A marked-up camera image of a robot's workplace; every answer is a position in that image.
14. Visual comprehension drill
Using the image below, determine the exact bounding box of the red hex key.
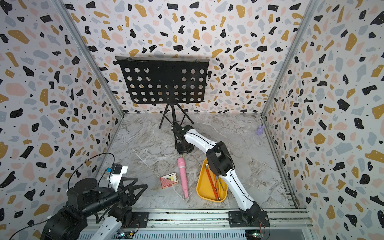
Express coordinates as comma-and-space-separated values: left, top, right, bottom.
206, 167, 217, 201

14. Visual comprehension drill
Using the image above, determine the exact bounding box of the black perforated music stand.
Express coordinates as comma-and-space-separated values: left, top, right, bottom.
116, 57, 210, 125

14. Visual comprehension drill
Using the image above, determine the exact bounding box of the small purple rabbit figurine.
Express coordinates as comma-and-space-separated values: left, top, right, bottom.
256, 125, 265, 136

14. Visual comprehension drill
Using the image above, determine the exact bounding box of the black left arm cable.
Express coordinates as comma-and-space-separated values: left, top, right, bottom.
67, 152, 116, 192

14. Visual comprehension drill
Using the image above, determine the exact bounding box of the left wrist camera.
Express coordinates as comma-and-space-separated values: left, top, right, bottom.
109, 164, 128, 192

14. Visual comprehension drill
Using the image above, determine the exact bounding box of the orange hex key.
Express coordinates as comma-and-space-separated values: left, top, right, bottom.
213, 176, 221, 201

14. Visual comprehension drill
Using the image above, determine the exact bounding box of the red playing card box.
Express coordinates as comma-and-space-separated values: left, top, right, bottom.
160, 173, 179, 189

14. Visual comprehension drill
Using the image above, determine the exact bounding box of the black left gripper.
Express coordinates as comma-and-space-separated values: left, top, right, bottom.
81, 176, 148, 219

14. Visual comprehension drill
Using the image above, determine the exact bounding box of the yellow plastic storage tray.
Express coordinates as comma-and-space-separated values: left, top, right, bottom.
196, 159, 228, 203

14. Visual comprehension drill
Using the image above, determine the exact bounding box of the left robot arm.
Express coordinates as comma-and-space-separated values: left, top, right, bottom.
41, 178, 148, 240

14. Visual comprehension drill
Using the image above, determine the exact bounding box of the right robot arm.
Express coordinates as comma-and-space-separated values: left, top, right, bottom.
172, 123, 269, 226

